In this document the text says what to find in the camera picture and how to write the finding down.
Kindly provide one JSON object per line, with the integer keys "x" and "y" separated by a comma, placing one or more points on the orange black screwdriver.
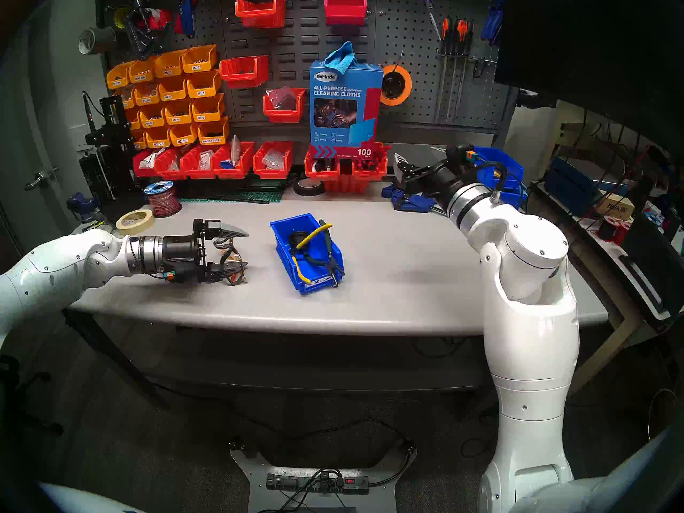
{"x": 468, "y": 36}
{"x": 459, "y": 33}
{"x": 445, "y": 31}

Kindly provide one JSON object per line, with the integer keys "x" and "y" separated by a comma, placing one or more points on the orange bin labelled M3-6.
{"x": 207, "y": 108}

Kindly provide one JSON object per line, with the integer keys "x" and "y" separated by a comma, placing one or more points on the yellow tape roll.
{"x": 120, "y": 17}

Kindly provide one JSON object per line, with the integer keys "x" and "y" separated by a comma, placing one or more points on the red plastic knobs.
{"x": 371, "y": 162}

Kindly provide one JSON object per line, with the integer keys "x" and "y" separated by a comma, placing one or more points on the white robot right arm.
{"x": 529, "y": 330}

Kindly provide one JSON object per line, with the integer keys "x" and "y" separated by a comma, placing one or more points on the orange bin labelled M2.5-6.
{"x": 157, "y": 138}

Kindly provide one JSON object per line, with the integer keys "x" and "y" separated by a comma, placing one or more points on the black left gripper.
{"x": 181, "y": 253}

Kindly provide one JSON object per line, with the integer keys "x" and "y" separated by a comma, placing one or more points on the clear parts packets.
{"x": 206, "y": 159}

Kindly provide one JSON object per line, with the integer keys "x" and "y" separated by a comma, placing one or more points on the red white tape roll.
{"x": 157, "y": 20}

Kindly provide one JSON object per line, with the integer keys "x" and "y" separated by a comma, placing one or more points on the orange bin labelled M4-0.7 HEX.
{"x": 212, "y": 131}

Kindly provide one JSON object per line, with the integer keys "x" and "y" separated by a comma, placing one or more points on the blue cleaning cloths box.
{"x": 344, "y": 122}

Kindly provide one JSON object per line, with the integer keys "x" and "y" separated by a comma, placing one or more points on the red louvre bin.
{"x": 244, "y": 75}
{"x": 262, "y": 15}
{"x": 283, "y": 114}

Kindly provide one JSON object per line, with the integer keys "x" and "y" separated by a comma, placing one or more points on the crimson parts bin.
{"x": 144, "y": 170}

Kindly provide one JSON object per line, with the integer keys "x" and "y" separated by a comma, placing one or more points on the blue spring clamps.
{"x": 494, "y": 17}

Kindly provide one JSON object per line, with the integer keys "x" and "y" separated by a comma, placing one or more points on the orange bin labelled M4X4X6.
{"x": 145, "y": 94}

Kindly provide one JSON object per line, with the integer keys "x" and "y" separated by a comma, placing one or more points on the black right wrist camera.
{"x": 459, "y": 155}

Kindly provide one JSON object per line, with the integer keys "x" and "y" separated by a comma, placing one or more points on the silver duct tape roll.
{"x": 99, "y": 39}

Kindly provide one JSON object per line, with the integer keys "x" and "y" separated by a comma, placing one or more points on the orange bin labelled M3X8 BAD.
{"x": 141, "y": 71}

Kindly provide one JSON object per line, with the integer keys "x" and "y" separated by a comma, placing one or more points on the wide black tape roll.
{"x": 307, "y": 193}

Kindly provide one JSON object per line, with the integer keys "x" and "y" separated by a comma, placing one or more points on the blue microfibre cloth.
{"x": 341, "y": 57}

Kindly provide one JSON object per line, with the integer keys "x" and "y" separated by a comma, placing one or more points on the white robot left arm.
{"x": 53, "y": 277}

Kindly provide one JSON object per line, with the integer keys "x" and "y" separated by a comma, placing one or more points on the dark grey tool panel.
{"x": 299, "y": 47}

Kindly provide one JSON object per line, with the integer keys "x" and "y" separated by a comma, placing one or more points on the orange tape roll on pegboard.
{"x": 407, "y": 87}

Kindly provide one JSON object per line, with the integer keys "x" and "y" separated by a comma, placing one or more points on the black soldering iron pen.
{"x": 86, "y": 111}

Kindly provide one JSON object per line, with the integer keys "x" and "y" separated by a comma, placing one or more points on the orange bin labelled M3X6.
{"x": 197, "y": 59}

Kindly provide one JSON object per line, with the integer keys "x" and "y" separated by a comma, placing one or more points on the white paper packet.
{"x": 235, "y": 146}

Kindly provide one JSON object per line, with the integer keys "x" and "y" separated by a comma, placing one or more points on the red stackable parts bin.
{"x": 235, "y": 171}
{"x": 368, "y": 174}
{"x": 320, "y": 174}
{"x": 195, "y": 172}
{"x": 272, "y": 171}
{"x": 165, "y": 171}

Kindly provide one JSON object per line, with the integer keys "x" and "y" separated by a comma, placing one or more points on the clear safety glasses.
{"x": 238, "y": 266}

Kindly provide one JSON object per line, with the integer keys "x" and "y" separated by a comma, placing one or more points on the orange bin labelled M4-6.
{"x": 172, "y": 88}

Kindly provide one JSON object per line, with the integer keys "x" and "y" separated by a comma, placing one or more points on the blue bench vise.
{"x": 80, "y": 203}

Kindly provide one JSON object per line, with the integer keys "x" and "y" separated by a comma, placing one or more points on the orange bin labelled M3-12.
{"x": 152, "y": 116}

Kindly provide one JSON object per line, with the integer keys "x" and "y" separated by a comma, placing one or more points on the beige masking tape roll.
{"x": 128, "y": 230}

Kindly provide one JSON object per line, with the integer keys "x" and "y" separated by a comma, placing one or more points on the orange bin labelled M3X5X4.
{"x": 118, "y": 76}

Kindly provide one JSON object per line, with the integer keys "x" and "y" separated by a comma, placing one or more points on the black monitor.
{"x": 588, "y": 47}

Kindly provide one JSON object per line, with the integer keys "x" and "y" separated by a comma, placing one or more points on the orange bin labelled M2.5-5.
{"x": 183, "y": 135}

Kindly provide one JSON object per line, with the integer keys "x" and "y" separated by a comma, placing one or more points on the orange bin labelled M3-8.
{"x": 178, "y": 112}

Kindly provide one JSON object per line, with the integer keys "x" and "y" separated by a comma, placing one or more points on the dark grey C-clamp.
{"x": 160, "y": 41}
{"x": 138, "y": 41}

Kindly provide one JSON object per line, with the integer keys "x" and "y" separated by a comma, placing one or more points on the black flat device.
{"x": 654, "y": 271}

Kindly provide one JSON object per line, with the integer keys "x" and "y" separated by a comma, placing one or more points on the blue bar clamp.
{"x": 414, "y": 202}

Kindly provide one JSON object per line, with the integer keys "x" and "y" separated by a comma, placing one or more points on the white robot torso shell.
{"x": 80, "y": 504}

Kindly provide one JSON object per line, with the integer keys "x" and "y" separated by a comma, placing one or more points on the black metal press stand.
{"x": 109, "y": 135}

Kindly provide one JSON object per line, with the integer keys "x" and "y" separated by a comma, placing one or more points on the dark blue case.
{"x": 572, "y": 186}

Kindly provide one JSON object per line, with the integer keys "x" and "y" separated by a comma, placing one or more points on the orange bin label ending 8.
{"x": 140, "y": 140}

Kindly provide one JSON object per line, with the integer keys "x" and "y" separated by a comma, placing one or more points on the clear plastic bag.
{"x": 282, "y": 98}
{"x": 273, "y": 156}

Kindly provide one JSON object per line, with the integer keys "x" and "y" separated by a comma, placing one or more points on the clear screw bag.
{"x": 171, "y": 159}

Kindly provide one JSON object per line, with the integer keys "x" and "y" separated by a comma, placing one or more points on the orange bin labelled M3-4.
{"x": 202, "y": 84}

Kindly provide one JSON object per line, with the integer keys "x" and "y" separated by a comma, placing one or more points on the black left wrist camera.
{"x": 172, "y": 276}

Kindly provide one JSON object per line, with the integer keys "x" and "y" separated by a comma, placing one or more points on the crimson louvre bin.
{"x": 346, "y": 12}

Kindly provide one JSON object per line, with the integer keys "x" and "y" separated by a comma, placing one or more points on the orange bin with plastic cover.
{"x": 127, "y": 96}

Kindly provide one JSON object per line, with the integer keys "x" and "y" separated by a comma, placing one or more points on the green cutting mat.
{"x": 262, "y": 195}

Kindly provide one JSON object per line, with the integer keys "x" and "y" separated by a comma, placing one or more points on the white printed parts bag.
{"x": 149, "y": 159}

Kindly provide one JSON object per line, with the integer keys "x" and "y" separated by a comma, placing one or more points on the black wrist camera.
{"x": 172, "y": 276}
{"x": 459, "y": 155}

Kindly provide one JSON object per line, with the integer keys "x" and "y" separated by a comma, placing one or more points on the black power strip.
{"x": 299, "y": 483}

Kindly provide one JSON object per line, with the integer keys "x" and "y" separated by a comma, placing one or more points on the stack of red bins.
{"x": 342, "y": 186}

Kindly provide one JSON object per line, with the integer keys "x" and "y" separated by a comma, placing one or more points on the black bit holder tower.
{"x": 112, "y": 175}

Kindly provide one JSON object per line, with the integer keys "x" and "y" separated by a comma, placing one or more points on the orange bin unreadable label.
{"x": 134, "y": 119}

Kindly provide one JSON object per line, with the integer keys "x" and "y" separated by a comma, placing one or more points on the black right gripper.
{"x": 427, "y": 178}

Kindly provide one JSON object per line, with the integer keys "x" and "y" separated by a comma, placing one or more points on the blue labelled storage bin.
{"x": 280, "y": 234}

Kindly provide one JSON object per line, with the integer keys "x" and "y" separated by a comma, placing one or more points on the small cardboard box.
{"x": 617, "y": 207}

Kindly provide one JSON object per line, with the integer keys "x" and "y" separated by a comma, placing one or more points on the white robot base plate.
{"x": 256, "y": 496}

